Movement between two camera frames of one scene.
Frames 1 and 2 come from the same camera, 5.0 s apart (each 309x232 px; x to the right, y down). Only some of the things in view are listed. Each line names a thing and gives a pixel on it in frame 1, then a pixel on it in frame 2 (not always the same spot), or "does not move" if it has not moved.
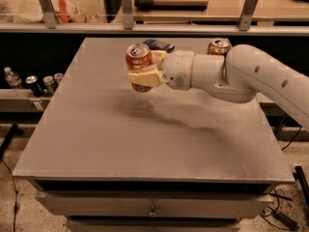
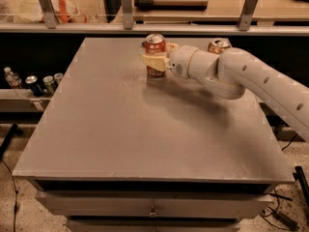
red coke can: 137,57 to 155,43
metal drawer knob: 153,213 does not move
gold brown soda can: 218,46 does not move
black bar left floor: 13,130 does not move
